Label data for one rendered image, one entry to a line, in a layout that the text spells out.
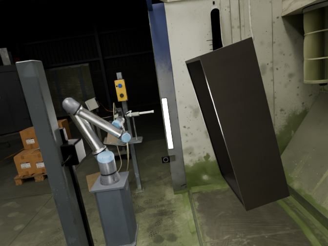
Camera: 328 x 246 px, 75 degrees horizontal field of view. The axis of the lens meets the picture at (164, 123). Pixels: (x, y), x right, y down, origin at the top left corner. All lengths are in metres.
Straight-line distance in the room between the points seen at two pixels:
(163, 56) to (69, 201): 2.04
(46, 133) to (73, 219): 0.29
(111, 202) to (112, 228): 0.28
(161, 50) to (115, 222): 1.84
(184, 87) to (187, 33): 0.58
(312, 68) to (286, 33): 0.55
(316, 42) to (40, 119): 2.41
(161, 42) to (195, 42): 0.38
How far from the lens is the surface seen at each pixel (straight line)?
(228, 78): 1.49
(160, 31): 2.57
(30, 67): 0.69
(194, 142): 2.70
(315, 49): 2.60
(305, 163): 2.80
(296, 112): 3.05
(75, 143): 0.72
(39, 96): 0.69
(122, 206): 2.13
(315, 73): 2.61
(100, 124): 2.01
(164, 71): 2.53
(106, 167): 2.05
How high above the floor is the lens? 1.56
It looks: 13 degrees down
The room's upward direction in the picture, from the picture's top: 8 degrees counter-clockwise
